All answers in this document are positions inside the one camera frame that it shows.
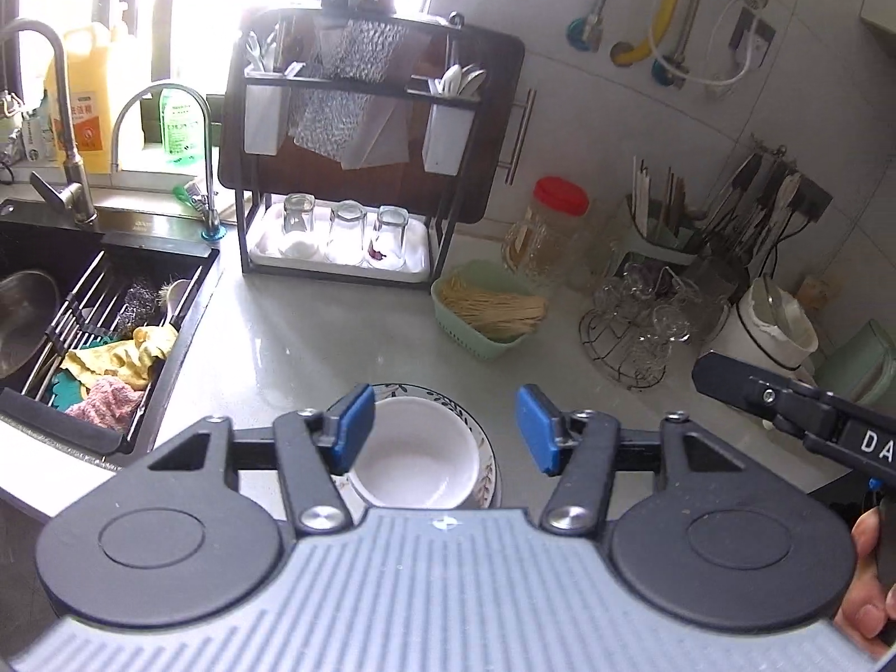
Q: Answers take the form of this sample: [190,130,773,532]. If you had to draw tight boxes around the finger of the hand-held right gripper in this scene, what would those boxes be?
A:
[692,352,851,463]

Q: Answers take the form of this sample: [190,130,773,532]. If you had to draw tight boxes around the black metal dish rack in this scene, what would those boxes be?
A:
[227,8,466,284]

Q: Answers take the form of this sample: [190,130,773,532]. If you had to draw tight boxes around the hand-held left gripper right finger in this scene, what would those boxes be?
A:
[516,384,750,536]

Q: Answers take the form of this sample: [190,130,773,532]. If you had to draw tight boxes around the textured knife holder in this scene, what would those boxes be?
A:
[290,17,410,158]

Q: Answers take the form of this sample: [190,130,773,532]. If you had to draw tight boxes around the textured glass mug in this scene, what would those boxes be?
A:
[502,213,561,281]

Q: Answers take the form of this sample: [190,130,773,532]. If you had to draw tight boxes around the red-lid plastic jar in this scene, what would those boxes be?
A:
[521,176,590,274]

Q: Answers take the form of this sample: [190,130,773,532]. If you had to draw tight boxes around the white ceramic bowl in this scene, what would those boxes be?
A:
[348,396,483,511]

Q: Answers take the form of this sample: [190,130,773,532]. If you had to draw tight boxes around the tall steel faucet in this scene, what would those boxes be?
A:
[0,18,99,225]

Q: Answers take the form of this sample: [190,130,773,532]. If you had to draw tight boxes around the green plastic basket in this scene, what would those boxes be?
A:
[430,259,550,363]

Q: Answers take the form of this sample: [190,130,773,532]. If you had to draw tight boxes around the dried noodles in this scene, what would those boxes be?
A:
[441,276,548,344]

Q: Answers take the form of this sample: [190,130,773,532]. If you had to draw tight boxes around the row of hanging kitchen utensils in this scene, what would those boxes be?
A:
[700,143,806,260]

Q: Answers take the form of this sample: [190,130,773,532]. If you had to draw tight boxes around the brown wooden cutting board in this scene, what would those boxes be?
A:
[217,8,526,225]

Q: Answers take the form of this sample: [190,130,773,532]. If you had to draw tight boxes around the pale green canister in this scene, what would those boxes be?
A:
[815,318,896,407]

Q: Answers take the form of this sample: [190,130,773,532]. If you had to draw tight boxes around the steel wool scrubber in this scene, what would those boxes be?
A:
[115,280,165,337]

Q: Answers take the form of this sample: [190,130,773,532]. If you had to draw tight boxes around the upturned clear glass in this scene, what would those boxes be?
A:
[328,200,366,265]
[280,192,318,256]
[367,205,410,270]

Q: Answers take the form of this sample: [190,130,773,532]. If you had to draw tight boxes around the white utensil holder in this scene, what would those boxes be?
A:
[422,80,480,175]
[244,72,290,155]

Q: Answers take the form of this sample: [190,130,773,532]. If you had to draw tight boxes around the wire rack with glasses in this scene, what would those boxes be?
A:
[595,262,701,365]

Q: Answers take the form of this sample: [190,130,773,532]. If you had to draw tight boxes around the white electric pot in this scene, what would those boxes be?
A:
[703,276,820,382]

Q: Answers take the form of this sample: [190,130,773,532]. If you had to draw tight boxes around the teal cloth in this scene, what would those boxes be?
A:
[49,371,92,410]

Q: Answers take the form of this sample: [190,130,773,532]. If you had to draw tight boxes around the sink drain rack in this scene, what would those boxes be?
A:
[17,252,211,421]

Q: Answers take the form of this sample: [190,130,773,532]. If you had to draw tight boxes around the yellow detergent bottle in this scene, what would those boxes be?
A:
[43,21,151,175]

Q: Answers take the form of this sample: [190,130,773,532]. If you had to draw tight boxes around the person's right hand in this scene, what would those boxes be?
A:
[833,507,896,659]

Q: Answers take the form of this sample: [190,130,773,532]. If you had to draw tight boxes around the white drip tray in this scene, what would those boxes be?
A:
[250,206,431,286]

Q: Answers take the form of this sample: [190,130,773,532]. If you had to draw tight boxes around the pink cloth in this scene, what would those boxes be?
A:
[66,376,144,435]

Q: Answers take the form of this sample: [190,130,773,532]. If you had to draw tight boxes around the steel pot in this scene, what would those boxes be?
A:
[0,269,60,379]

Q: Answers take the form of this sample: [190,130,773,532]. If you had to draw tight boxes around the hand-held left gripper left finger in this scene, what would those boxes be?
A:
[143,384,379,533]

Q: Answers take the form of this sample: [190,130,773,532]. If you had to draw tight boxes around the round wire glass rack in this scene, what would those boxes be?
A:
[580,308,690,388]

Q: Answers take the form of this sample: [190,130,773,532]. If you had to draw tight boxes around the metal cabinet handle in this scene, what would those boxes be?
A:
[505,88,536,184]

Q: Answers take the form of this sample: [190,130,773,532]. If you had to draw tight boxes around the green chopstick holder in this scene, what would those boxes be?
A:
[619,196,708,267]

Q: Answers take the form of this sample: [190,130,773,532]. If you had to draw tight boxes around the white cable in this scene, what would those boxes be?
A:
[651,0,764,85]

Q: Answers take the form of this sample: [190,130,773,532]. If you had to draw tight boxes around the white switch box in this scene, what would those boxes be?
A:
[728,7,778,53]

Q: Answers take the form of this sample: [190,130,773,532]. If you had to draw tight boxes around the yellow cloth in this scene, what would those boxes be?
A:
[63,324,179,393]

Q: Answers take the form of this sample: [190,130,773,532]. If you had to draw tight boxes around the green bottle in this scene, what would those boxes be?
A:
[160,86,198,169]

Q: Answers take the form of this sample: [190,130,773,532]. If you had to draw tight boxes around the small gooseneck faucet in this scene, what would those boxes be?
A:
[110,82,225,239]

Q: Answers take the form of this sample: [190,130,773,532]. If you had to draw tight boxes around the white chopsticks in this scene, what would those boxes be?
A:
[630,157,655,232]

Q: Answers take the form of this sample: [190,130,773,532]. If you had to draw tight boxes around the dark-rimmed leaf-pattern plate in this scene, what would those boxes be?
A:
[329,382,501,508]

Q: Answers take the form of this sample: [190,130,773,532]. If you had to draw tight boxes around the brown chopsticks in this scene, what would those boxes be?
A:
[658,168,690,232]

